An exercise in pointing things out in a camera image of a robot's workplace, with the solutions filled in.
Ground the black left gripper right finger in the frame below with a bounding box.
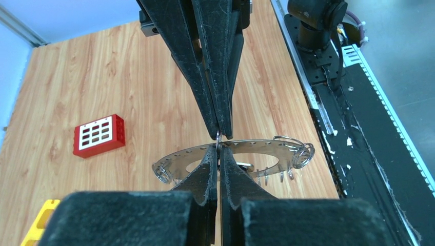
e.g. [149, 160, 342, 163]
[220, 147, 393, 245]

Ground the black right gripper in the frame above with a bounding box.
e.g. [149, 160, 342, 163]
[137, 0, 253, 139]

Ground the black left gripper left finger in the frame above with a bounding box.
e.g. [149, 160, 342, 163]
[39, 146, 218, 245]

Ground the red toy window block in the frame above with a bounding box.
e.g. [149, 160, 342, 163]
[73, 114, 126, 158]

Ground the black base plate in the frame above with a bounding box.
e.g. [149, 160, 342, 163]
[281, 14, 434, 245]

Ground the yellow triangular toy frame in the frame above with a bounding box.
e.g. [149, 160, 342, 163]
[21, 199, 60, 246]

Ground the white slotted cable duct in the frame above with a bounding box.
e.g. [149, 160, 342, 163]
[342, 45, 434, 194]

